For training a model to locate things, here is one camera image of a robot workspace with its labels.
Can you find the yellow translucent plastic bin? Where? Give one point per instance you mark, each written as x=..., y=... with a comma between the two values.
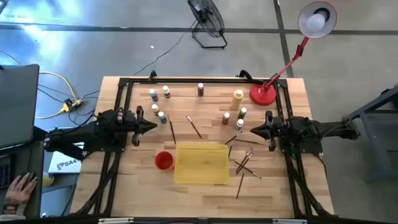
x=202, y=165

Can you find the black frame clamp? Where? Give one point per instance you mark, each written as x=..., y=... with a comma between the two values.
x=247, y=75
x=152, y=75

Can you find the brown striped paint bottle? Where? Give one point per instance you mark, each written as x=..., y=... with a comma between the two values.
x=166, y=92

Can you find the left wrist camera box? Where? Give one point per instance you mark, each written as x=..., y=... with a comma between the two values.
x=129, y=117

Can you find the teal paint bottle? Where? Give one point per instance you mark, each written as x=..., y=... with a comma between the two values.
x=162, y=117

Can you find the small yellow container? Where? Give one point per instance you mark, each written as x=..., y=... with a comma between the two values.
x=48, y=180

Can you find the yellow power plug block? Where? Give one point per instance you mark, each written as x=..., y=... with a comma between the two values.
x=66, y=107

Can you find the silver metal bracket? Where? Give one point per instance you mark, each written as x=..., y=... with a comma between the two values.
x=289, y=221
x=115, y=221

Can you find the red-brown paint bottle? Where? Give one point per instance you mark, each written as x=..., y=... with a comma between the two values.
x=225, y=118

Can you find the blue-grey metal table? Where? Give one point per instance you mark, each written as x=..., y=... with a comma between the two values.
x=373, y=141

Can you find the white printed box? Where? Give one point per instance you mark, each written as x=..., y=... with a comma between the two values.
x=63, y=165

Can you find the red plastic cup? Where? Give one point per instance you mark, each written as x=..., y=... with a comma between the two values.
x=164, y=160

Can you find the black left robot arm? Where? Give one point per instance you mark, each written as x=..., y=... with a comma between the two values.
x=93, y=130

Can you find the black desk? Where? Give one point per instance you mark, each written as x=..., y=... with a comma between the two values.
x=34, y=199

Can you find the person's forearm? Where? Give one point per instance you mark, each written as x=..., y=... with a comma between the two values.
x=12, y=211

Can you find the large yellow paint bottle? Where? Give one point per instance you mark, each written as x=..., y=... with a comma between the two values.
x=237, y=101

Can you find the dark green paint bottle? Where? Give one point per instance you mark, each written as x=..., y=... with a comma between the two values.
x=242, y=113

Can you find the black floor fan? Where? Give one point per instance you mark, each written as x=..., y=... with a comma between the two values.
x=206, y=15

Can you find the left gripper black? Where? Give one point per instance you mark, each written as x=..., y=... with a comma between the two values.
x=137, y=137

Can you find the red desk lamp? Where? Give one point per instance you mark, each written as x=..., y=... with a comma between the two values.
x=262, y=95

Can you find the orange paint bottle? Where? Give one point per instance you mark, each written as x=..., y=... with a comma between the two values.
x=155, y=109

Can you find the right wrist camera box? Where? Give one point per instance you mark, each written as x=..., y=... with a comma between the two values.
x=281, y=124

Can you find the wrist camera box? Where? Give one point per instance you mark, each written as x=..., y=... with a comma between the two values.
x=281, y=124
x=129, y=117

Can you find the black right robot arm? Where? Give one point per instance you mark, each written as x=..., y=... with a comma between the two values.
x=326, y=127

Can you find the black backlit keyboard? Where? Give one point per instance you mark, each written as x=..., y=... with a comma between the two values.
x=4, y=171

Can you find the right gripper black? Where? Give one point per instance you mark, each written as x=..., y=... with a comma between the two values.
x=271, y=143

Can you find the person's hand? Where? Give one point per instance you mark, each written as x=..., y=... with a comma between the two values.
x=20, y=189

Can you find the dark brown paint bottle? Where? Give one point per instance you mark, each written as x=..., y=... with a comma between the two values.
x=200, y=90

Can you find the dark grey monitor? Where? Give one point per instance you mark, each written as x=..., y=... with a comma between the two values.
x=17, y=102

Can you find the thin dark paintbrush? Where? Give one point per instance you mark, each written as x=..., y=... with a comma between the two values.
x=194, y=127
x=248, y=170
x=172, y=130
x=233, y=138
x=245, y=163
x=248, y=141
x=230, y=149
x=240, y=185
x=243, y=160

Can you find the black and white paint bottle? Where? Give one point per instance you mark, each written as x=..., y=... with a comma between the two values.
x=239, y=124

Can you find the blue-grey paint bottle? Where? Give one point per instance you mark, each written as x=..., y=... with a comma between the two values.
x=153, y=95

